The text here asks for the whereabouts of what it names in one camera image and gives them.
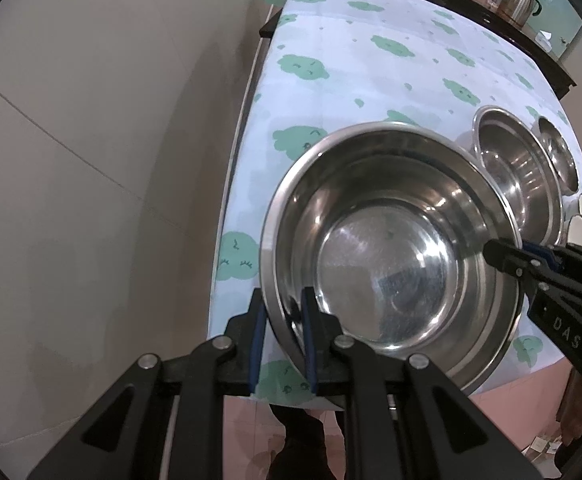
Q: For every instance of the green cloud print tablecloth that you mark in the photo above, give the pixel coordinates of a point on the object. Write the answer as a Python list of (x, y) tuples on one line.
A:
[(371, 85)]

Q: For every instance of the large stainless steel bowl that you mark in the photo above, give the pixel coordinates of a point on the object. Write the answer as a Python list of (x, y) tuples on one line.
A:
[(371, 260)]

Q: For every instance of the stainless steel kettle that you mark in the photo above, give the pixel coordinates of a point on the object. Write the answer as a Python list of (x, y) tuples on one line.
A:
[(520, 4)]

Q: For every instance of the small white box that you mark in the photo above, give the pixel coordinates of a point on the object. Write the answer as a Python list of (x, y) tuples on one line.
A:
[(545, 39)]

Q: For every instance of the small stainless steel bowl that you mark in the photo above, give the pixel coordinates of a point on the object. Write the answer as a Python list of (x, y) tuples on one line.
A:
[(561, 155)]

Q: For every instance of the medium stainless steel bowl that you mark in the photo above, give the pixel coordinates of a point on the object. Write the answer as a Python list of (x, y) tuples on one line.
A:
[(516, 175)]

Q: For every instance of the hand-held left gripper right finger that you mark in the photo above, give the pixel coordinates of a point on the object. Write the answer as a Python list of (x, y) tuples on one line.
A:
[(311, 342)]

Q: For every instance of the black table frame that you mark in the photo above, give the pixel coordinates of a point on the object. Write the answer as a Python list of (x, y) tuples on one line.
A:
[(270, 26)]

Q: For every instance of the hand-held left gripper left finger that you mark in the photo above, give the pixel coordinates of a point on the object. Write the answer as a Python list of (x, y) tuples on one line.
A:
[(257, 342)]

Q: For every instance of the white packets on floor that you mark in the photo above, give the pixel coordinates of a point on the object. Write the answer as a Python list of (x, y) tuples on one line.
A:
[(546, 449)]

